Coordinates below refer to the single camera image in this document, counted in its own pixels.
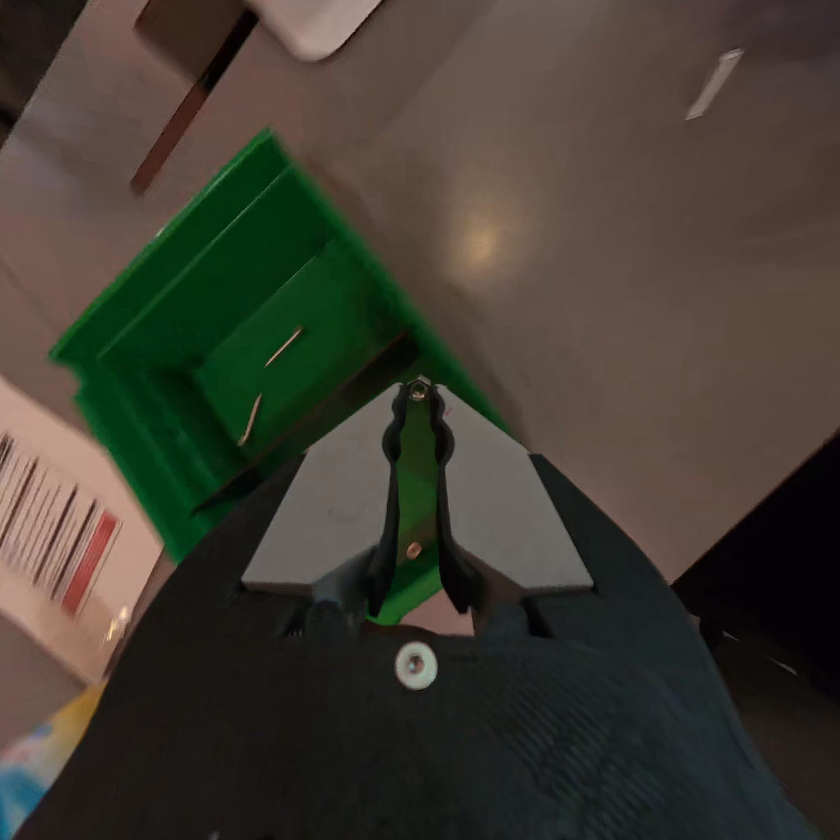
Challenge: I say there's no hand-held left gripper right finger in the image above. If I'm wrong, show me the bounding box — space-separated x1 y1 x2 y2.
428 382 596 618

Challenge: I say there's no green plastic bin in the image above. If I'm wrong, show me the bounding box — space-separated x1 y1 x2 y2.
47 128 516 624

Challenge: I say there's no blue white wipes canister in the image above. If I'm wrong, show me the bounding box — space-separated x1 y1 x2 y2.
0 682 109 840

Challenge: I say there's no barcode printed sheet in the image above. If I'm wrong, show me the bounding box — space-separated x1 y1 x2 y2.
0 374 165 683

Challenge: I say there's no white metal stand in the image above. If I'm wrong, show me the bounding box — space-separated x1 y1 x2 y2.
246 0 385 63

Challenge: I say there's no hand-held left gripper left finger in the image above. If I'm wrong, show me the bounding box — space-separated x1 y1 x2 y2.
240 382 406 618

